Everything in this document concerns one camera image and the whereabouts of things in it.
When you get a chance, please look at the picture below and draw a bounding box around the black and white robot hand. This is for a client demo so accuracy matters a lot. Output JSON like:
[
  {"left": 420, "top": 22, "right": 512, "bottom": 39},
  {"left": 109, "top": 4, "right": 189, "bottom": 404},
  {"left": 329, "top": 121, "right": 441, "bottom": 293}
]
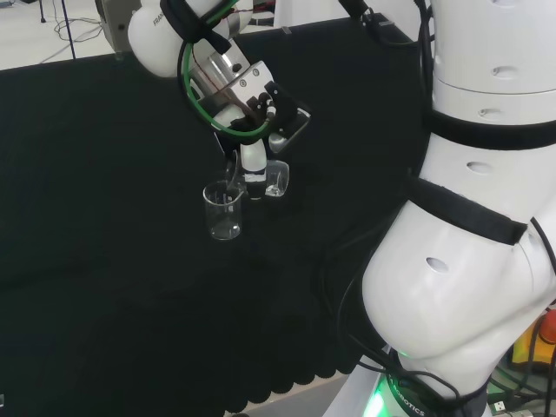
[{"left": 211, "top": 60, "right": 279, "bottom": 202}]

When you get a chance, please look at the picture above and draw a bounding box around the clear glass beaker with graduations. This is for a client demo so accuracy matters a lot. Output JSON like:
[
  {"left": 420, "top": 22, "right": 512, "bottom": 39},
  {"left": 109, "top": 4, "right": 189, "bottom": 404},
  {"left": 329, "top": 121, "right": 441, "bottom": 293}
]
[{"left": 222, "top": 149, "right": 291, "bottom": 199}]

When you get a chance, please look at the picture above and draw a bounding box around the clear glass beaker with spout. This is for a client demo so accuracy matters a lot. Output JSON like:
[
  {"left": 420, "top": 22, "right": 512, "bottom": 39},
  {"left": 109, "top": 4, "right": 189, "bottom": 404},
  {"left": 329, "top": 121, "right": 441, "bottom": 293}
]
[{"left": 202, "top": 180, "right": 247, "bottom": 242}]

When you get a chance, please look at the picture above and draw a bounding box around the black bench cloth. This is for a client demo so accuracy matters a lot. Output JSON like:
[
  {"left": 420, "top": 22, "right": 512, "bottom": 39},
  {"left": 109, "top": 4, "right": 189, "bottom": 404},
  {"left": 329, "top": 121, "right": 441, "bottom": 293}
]
[{"left": 0, "top": 11, "right": 440, "bottom": 416}]

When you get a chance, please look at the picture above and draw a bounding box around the grey metal box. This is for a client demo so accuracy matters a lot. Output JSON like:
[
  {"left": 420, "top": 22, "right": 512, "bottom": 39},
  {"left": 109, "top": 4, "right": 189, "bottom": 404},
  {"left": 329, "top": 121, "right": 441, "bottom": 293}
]
[{"left": 95, "top": 0, "right": 144, "bottom": 60}]

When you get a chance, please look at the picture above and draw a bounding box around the black tripod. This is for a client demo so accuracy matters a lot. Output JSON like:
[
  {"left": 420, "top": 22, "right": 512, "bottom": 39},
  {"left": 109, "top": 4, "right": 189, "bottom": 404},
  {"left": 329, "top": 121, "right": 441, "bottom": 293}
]
[{"left": 38, "top": 0, "right": 78, "bottom": 61}]

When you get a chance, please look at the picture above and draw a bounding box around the yellow stop button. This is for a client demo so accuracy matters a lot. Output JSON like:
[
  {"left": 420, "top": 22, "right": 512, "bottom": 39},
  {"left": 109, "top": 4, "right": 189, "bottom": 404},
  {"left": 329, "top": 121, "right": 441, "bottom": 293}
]
[{"left": 510, "top": 303, "right": 556, "bottom": 374}]

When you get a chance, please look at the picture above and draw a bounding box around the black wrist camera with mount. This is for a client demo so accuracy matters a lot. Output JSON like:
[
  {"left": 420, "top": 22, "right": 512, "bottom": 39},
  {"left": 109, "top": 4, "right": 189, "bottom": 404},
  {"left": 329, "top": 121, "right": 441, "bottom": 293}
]
[{"left": 263, "top": 81, "right": 313, "bottom": 154}]

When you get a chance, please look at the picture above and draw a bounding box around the green cable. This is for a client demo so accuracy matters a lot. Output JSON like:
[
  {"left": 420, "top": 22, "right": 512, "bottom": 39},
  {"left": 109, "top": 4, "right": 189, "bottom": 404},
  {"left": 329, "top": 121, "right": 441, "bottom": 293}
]
[{"left": 176, "top": 0, "right": 274, "bottom": 140}]

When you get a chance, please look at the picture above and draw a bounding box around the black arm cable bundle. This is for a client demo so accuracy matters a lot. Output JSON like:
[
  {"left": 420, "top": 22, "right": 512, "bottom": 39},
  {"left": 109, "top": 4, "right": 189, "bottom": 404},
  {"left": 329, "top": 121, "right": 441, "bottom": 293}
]
[{"left": 364, "top": 0, "right": 438, "bottom": 127}]

